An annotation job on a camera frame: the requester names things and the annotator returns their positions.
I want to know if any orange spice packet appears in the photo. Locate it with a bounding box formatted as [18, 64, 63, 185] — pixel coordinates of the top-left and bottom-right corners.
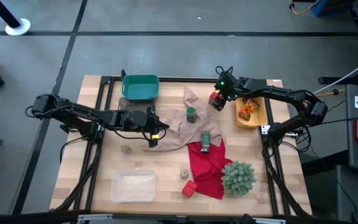
[237, 104, 256, 121]

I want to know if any blue box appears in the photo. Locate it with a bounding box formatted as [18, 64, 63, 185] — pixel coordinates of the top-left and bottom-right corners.
[310, 0, 354, 17]

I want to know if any beige cloth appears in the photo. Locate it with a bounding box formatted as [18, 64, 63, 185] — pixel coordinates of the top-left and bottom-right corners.
[142, 86, 224, 152]

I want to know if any brown spice packet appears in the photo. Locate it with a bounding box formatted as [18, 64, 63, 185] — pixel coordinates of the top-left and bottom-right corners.
[242, 98, 260, 110]

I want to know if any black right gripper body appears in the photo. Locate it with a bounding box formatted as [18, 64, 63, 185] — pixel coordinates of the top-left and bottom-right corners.
[217, 72, 241, 102]

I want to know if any tall green spice bottle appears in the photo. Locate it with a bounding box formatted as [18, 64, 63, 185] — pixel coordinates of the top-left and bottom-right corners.
[200, 131, 211, 154]

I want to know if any green-lid spice jar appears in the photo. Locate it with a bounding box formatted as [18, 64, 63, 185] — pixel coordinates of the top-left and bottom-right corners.
[186, 106, 198, 123]

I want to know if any grey translucent plastic bin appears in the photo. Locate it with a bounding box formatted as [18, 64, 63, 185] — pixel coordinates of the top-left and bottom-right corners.
[117, 96, 157, 125]

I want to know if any green artificial plant ball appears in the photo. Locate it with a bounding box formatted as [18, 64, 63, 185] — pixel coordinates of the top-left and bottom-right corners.
[221, 161, 257, 197]

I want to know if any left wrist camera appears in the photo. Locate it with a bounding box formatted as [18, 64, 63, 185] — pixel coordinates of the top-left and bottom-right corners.
[149, 129, 161, 148]

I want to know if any yellow cable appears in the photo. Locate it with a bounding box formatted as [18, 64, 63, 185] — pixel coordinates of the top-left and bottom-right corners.
[317, 77, 358, 98]

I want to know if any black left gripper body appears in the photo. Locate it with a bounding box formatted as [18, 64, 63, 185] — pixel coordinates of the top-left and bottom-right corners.
[124, 107, 160, 133]

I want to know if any black pole with white base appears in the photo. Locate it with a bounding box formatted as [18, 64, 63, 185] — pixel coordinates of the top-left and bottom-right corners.
[0, 0, 32, 37]

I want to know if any white cable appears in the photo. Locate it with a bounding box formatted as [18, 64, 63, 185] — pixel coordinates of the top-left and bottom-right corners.
[313, 52, 358, 95]

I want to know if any yellow plastic tray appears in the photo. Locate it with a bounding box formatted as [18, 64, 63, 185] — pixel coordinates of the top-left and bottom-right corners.
[234, 96, 269, 129]

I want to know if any red cloth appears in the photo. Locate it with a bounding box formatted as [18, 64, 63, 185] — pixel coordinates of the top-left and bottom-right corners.
[187, 139, 234, 200]

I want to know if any black aluminium table frame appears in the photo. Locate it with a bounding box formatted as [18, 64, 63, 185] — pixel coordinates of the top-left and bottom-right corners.
[53, 68, 312, 218]

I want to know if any teal plastic bin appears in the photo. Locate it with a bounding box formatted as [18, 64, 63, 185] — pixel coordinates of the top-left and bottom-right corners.
[121, 73, 160, 101]

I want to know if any clear plastic bin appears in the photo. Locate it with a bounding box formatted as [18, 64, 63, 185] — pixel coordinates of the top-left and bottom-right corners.
[110, 169, 157, 203]

